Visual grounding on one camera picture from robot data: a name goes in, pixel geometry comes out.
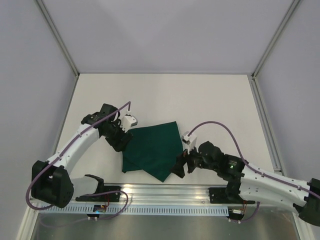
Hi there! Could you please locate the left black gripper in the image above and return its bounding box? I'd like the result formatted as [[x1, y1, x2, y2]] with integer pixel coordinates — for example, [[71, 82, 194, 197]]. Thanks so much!
[[103, 118, 133, 152]]

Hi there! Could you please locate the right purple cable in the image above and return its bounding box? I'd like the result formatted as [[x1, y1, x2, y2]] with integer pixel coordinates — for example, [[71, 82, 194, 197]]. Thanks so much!
[[187, 121, 313, 223]]

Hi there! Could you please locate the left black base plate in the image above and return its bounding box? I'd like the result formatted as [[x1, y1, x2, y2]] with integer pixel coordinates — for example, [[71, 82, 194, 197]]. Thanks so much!
[[75, 185, 121, 203]]

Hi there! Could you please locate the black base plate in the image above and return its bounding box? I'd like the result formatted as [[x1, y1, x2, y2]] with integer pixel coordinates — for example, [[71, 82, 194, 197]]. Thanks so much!
[[75, 185, 121, 203], [208, 187, 256, 205]]

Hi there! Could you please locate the aluminium front rail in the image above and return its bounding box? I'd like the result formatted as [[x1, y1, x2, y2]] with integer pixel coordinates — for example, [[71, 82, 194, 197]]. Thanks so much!
[[29, 182, 304, 208]]

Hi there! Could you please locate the grey slotted cable duct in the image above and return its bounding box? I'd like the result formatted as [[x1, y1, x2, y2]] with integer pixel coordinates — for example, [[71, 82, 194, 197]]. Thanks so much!
[[41, 203, 229, 217]]

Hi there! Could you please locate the green surgical cloth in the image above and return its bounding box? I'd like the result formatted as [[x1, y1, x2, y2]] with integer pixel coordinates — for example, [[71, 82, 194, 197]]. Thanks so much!
[[122, 121, 183, 183]]

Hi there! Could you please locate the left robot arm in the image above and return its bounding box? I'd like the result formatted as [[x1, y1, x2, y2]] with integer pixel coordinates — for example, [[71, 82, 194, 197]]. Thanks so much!
[[25, 102, 138, 211]]

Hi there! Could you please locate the left aluminium frame post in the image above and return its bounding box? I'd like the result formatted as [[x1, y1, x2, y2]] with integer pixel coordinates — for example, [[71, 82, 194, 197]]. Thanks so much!
[[34, 0, 80, 77]]

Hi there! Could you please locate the right aluminium frame post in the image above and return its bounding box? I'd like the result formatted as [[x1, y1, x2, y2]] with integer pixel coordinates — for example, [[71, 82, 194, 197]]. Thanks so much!
[[251, 0, 303, 78]]

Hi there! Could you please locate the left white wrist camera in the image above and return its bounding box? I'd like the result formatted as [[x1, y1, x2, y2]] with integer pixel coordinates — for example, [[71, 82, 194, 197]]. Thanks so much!
[[120, 114, 138, 133]]

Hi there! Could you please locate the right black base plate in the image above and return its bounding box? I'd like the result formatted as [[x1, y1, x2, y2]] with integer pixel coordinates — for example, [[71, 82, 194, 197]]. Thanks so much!
[[208, 187, 256, 205]]

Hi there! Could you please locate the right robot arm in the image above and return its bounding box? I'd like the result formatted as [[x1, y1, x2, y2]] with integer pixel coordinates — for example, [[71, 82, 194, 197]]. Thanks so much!
[[170, 141, 320, 226]]

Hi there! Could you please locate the aluminium frame post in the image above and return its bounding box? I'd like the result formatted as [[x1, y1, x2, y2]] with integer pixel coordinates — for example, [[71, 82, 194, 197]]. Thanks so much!
[[251, 0, 303, 78], [34, 0, 80, 77]]

